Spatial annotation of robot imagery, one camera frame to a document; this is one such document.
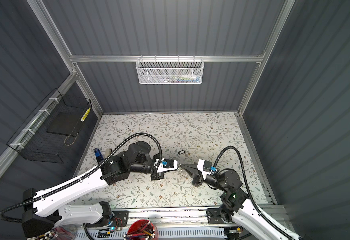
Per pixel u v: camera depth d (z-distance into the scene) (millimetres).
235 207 546
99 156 940
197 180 567
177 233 771
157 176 542
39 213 385
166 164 502
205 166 506
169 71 1238
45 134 716
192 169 580
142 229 636
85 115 811
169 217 760
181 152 980
